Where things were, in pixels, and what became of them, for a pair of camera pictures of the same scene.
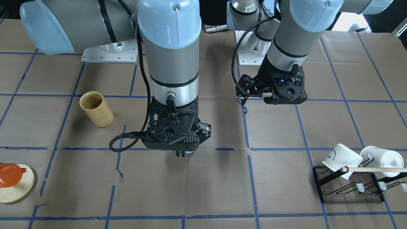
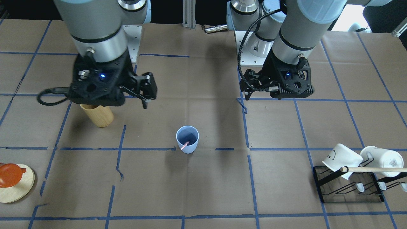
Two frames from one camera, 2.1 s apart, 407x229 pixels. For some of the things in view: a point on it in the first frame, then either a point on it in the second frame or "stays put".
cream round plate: x=12 y=193 stays put
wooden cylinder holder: x=93 y=102 stays put
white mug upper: x=374 y=157 stays put
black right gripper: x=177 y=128 to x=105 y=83
